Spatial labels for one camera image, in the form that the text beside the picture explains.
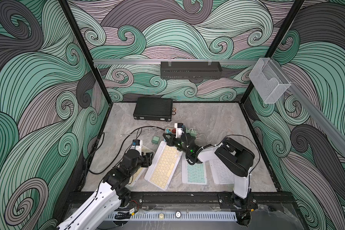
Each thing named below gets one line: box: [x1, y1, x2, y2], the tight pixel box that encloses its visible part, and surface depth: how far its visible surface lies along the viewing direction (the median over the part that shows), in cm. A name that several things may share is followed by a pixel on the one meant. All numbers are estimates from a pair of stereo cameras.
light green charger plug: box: [151, 136, 161, 144], surface depth 97 cm
